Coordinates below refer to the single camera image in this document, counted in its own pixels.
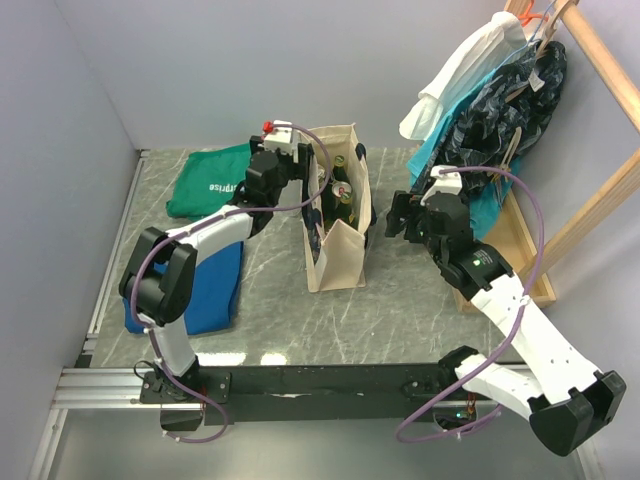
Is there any green glass bottle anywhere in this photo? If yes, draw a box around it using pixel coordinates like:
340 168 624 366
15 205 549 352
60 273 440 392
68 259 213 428
335 197 357 229
332 155 350 183

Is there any beige canvas tote bag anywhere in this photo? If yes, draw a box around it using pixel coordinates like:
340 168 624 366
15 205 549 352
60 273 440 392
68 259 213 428
301 124 375 292

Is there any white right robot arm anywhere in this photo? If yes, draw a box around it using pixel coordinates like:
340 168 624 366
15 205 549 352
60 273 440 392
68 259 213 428
385 191 627 457

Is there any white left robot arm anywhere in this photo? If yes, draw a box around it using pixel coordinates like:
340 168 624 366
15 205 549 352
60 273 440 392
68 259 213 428
119 123 313 402

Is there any red top beverage can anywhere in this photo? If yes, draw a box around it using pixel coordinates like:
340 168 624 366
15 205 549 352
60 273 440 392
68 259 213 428
331 181 352 200

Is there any teal hanging shirt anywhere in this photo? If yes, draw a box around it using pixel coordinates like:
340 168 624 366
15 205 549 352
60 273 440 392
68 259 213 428
407 70 512 240

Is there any folded green t-shirt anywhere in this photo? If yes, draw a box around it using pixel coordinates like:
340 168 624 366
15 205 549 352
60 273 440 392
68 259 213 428
166 143 251 221

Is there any wooden clothes rack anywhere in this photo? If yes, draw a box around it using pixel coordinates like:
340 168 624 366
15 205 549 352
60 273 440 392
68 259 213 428
434 0 640 314

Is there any dark patterned hanging shirt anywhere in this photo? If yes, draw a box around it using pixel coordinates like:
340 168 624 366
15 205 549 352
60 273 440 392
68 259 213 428
407 41 568 193

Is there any folded blue cloth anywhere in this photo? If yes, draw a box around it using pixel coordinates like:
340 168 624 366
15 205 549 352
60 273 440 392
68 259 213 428
123 239 245 335

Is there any white hanging shirt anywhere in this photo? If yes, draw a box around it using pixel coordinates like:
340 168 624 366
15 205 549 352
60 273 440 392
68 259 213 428
399 11 526 141

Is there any orange plastic hanger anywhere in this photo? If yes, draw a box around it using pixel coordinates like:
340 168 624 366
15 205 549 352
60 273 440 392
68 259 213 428
518 0 546 27

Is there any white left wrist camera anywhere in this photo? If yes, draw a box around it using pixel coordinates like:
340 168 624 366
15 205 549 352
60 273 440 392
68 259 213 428
262 120 295 155

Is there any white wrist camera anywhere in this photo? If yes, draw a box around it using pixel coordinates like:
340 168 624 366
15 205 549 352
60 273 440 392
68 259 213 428
262 120 295 155
420 166 462 207

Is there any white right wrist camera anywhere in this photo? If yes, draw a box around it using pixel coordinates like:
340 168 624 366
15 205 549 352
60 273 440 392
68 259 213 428
420 166 462 207

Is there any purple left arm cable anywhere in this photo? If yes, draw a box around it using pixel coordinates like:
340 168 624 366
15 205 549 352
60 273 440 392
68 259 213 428
130 123 335 445

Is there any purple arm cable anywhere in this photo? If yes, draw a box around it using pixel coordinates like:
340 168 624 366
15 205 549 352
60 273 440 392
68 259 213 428
395 166 546 445
130 123 335 445

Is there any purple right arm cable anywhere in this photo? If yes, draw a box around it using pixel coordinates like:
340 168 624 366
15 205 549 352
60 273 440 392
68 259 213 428
395 166 546 445

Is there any aluminium frame rail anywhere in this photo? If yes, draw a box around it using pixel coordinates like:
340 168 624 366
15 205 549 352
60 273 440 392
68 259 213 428
28 149 190 479

